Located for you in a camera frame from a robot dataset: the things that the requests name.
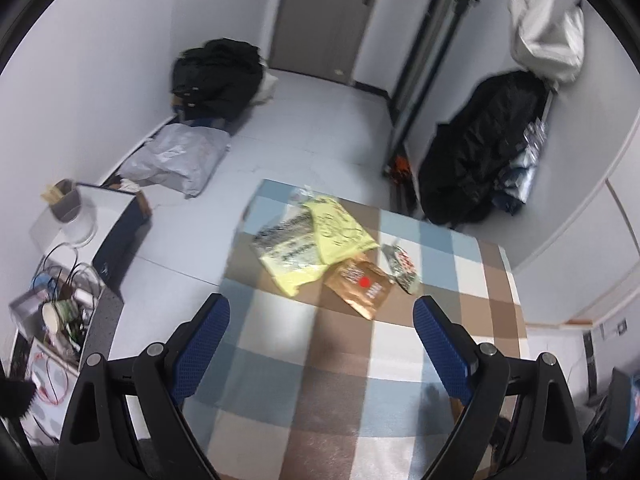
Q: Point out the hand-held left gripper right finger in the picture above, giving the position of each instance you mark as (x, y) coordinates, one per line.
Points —
(442, 347)

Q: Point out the grey door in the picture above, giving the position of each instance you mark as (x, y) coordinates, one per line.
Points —
(320, 20)

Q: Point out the grey parcel bag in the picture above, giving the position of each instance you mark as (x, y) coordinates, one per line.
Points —
(177, 157)

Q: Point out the orange and black tool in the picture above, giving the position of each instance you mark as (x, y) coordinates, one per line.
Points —
(398, 166)

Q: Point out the black hanging jacket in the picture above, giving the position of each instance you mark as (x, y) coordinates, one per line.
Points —
(475, 155)

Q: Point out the checked tablecloth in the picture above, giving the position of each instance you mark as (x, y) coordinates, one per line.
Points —
(300, 400)

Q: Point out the silver and red snack wrapper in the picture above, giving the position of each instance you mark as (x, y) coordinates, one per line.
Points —
(400, 265)

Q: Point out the grey speckled box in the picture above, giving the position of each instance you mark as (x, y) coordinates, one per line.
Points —
(102, 320)

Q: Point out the white and dark blue box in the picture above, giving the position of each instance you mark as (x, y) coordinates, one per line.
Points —
(112, 225)

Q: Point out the yellow plastic bag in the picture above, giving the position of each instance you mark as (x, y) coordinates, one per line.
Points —
(340, 230)

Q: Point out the black backpack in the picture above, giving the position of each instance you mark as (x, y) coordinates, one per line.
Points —
(217, 77)

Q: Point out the wall outlet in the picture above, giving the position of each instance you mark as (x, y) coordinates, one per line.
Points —
(620, 325)

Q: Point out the brown snack packet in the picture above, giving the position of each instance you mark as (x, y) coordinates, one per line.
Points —
(357, 285)

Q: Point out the black fuzzy object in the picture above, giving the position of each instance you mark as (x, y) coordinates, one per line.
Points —
(15, 397)

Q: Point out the silver folded umbrella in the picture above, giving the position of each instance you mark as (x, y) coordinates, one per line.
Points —
(527, 160)

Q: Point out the bundle of wooden chopsticks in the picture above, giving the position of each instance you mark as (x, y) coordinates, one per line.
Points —
(52, 192)

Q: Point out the small clear wrapper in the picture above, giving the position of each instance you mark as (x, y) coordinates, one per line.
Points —
(302, 195)

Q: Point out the white plastic bag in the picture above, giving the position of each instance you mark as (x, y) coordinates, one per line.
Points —
(267, 87)

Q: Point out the clear plastic container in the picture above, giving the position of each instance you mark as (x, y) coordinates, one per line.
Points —
(80, 227)

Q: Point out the black sliding door frame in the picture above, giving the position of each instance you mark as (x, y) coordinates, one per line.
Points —
(415, 70)

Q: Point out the clear and yellow printed bag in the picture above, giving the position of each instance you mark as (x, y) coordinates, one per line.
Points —
(285, 245)

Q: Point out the paper cup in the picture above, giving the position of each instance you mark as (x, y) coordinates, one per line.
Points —
(52, 316)

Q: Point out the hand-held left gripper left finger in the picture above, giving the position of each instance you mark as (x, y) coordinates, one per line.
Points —
(200, 345)

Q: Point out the white hanging bag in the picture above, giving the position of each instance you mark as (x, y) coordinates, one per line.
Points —
(547, 35)

